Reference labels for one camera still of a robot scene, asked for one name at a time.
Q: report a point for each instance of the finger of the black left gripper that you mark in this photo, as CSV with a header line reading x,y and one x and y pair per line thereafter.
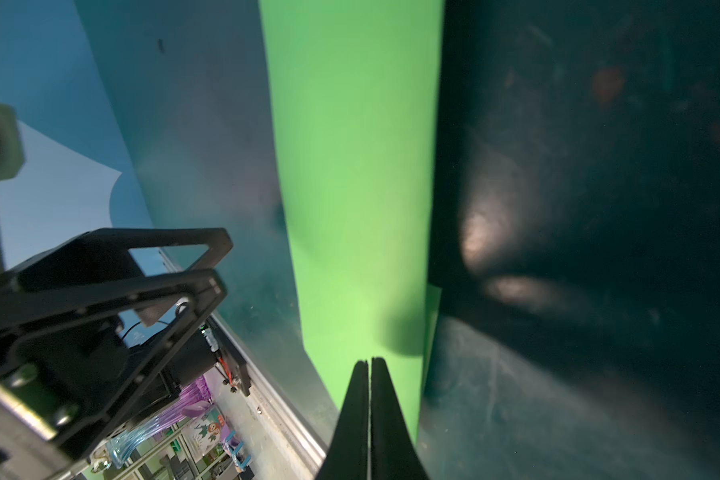
x,y
137,309
105,255

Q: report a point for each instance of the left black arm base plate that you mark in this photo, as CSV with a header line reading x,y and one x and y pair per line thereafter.
x,y
233,365

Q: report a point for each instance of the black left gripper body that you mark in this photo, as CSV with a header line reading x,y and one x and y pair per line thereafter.
x,y
12,420

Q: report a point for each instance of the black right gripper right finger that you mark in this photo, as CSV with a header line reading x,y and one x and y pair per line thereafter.
x,y
392,454

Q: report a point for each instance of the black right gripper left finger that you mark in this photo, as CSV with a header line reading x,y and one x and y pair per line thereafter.
x,y
347,455

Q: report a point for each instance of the green square paper sheet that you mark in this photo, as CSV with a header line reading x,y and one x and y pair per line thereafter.
x,y
354,91

